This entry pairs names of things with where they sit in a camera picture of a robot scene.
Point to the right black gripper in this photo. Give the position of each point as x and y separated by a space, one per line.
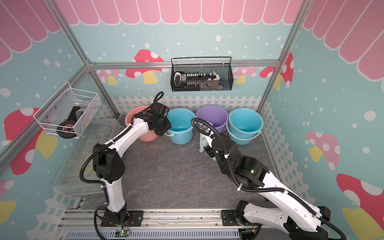
209 149

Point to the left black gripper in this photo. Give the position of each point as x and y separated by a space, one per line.
168 125

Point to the pink plastic bucket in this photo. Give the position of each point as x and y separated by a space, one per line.
147 136

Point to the blue bucket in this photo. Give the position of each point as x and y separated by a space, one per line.
244 125
181 132

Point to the light green cloth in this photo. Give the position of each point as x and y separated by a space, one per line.
205 141

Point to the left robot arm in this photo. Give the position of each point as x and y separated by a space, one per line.
108 163

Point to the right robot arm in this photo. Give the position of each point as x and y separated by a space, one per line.
292 215

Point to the purple bucket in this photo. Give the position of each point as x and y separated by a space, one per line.
215 115

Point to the clear plastic storage box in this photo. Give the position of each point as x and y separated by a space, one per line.
67 181

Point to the black tape dispenser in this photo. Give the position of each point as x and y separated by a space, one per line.
66 130

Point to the black wire mesh basket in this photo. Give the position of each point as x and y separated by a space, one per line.
203 73

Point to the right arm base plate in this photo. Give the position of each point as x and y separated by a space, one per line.
230 219

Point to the white wire basket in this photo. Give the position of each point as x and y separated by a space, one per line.
57 109

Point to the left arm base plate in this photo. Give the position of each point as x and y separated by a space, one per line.
123 218

